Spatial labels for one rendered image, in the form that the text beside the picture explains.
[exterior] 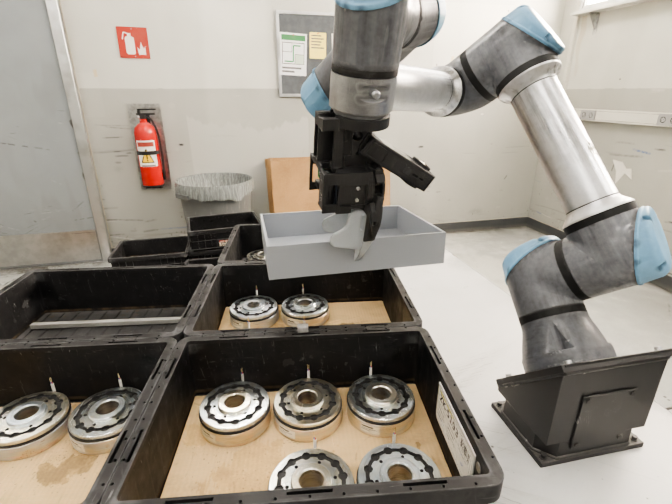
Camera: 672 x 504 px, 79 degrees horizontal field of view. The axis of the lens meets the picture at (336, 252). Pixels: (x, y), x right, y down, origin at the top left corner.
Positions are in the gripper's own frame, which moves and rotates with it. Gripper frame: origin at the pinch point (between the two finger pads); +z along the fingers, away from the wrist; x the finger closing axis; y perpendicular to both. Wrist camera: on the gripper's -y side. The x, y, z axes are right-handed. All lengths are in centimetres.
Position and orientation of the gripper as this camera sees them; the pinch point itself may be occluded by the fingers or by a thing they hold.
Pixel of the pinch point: (360, 249)
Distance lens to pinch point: 60.3
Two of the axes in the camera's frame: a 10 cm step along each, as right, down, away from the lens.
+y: -9.6, 1.1, -2.7
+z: -0.7, 8.2, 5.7
